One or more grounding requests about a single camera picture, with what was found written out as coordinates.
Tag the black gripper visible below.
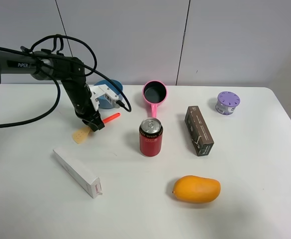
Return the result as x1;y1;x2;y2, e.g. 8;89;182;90
76;106;104;131

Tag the orange handled beige spatula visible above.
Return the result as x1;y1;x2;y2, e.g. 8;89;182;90
72;113;121;144

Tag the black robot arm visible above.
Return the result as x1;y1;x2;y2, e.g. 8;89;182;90
0;47;104;131

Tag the blue bowl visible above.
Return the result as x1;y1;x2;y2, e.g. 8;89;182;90
93;80;123;110

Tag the red soda can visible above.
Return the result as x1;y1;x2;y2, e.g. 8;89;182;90
139;118;163;157

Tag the pink saucepan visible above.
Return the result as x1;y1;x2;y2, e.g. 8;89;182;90
142;81;168;118

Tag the white carton box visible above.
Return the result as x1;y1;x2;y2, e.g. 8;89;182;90
53;147;102;199

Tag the brown coffee box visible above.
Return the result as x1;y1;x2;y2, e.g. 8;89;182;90
185;106;214;156

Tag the yellow mango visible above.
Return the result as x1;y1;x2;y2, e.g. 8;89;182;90
172;175;221;204

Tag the purple air freshener can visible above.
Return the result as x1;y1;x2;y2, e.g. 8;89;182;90
215;91;240;115

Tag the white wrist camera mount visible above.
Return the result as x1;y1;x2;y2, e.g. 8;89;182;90
90;84;120;111

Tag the black cable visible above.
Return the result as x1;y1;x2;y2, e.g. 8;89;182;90
0;34;132;129

